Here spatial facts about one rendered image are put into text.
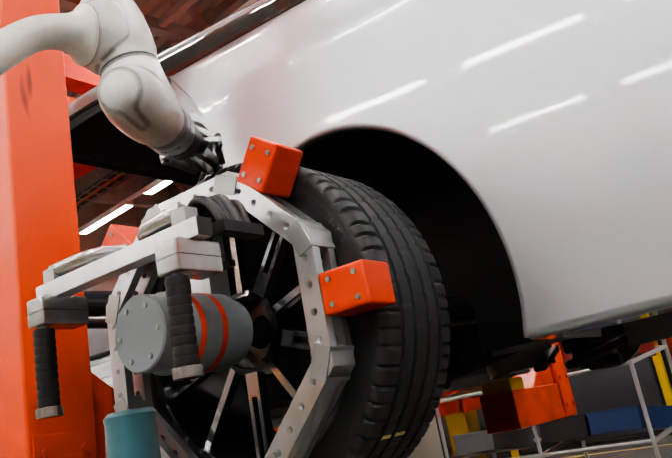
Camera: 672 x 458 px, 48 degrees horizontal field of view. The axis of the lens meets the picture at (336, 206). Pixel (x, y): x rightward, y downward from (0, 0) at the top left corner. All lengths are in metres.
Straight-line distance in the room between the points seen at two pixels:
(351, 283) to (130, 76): 0.47
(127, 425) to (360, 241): 0.50
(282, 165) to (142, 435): 0.51
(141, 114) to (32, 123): 0.64
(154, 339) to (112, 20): 0.52
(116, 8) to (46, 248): 0.62
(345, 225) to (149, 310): 0.35
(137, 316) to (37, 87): 0.77
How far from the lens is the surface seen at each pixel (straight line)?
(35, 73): 1.90
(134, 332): 1.29
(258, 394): 1.43
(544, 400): 3.66
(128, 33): 1.32
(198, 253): 1.14
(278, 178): 1.32
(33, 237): 1.73
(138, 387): 1.58
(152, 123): 1.25
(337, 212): 1.30
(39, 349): 1.37
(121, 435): 1.36
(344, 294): 1.17
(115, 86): 1.22
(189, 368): 1.08
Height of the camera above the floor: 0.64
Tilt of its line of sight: 17 degrees up
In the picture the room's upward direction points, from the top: 11 degrees counter-clockwise
